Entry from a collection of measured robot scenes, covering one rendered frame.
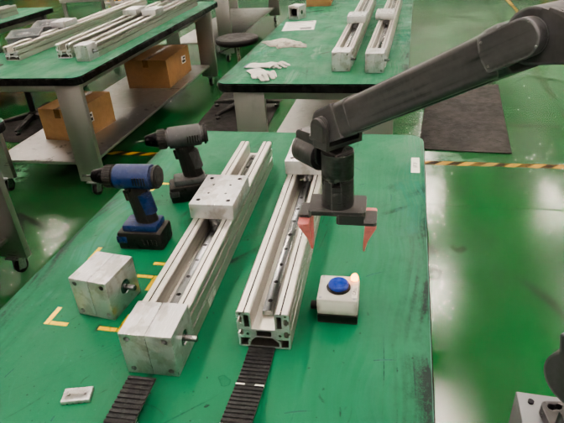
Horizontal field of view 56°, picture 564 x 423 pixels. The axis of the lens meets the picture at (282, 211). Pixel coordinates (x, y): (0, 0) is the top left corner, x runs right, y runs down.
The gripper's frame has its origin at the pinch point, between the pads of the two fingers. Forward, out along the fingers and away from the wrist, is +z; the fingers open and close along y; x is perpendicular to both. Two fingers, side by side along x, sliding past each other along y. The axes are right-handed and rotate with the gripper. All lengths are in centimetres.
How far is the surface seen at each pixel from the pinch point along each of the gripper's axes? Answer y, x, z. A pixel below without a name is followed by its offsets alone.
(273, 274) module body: 14.4, -4.9, 11.8
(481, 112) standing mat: -83, -332, 94
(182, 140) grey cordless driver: 46, -44, -2
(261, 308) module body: 14.6, 6.3, 11.7
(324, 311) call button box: 2.4, 4.2, 13.3
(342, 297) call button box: -1.1, 3.2, 10.2
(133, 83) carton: 206, -335, 70
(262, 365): 12.4, 17.2, 15.6
